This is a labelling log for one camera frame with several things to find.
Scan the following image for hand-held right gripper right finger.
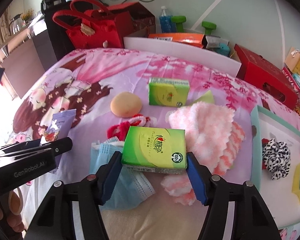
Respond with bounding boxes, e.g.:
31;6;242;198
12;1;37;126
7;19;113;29
186;151;282;240

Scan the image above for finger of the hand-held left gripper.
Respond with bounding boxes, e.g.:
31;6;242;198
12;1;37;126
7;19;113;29
0;137;73;154
0;148;56;159

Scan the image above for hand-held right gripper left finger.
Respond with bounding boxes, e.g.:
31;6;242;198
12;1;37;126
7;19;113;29
27;151;123;240

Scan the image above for blue face mask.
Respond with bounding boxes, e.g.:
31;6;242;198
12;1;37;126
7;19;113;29
89;140;156;210

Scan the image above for purple wipes packet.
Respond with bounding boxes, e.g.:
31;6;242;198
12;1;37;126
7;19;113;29
40;109;77;175

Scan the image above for pink white striped cloth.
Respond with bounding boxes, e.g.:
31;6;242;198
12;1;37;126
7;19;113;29
161;103;246;204

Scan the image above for red white scrunchie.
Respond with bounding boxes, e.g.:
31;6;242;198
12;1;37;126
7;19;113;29
107;114;153;140

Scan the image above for green tissue pack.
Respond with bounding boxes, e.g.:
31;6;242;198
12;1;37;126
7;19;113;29
121;126;188;174
148;77;190;107

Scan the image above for peach round puff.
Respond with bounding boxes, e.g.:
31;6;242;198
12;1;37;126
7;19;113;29
110;92;142;118

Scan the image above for light green cloth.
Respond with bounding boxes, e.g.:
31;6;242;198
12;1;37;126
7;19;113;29
192;89;215;104

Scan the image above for zebra print scrunchie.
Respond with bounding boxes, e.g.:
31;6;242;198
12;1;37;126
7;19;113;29
262;138;291;181

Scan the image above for teal-edged white tray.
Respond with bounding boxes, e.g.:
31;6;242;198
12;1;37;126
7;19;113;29
250;105;300;229

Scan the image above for person's left hand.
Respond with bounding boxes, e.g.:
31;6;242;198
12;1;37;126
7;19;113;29
0;185;25;235

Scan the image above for printed cartoon bedsheet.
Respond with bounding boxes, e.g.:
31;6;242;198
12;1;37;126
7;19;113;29
5;47;300;240

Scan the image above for brown wooden counter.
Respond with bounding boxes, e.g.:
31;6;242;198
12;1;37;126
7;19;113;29
0;12;55;100

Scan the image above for red felt bag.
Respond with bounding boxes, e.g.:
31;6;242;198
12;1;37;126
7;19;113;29
52;0;125;55

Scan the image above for black cabinet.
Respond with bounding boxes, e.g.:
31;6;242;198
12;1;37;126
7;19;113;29
41;0;73;63

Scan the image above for red gift box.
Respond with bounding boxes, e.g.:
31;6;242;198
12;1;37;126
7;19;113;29
234;44;298;110

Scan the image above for silver kettle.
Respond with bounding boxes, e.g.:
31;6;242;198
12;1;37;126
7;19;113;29
9;15;24;34

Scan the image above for teal plastic item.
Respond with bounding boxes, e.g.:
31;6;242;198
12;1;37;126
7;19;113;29
219;42;231;57

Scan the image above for yellow flowers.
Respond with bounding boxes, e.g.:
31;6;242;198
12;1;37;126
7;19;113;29
21;9;35;22

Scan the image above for grey black box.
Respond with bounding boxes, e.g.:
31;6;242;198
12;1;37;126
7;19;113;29
204;35;222;50

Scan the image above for orange cardboard box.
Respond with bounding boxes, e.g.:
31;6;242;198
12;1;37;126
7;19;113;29
148;32;208;49

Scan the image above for dark red cardboard box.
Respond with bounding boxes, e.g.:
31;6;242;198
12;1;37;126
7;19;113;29
107;2;156;39

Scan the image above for green dumbbell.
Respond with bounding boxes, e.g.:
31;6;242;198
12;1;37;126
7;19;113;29
201;21;217;36
171;16;187;33

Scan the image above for blue liquid water bottle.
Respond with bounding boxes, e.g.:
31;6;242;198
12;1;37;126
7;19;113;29
159;6;174;33

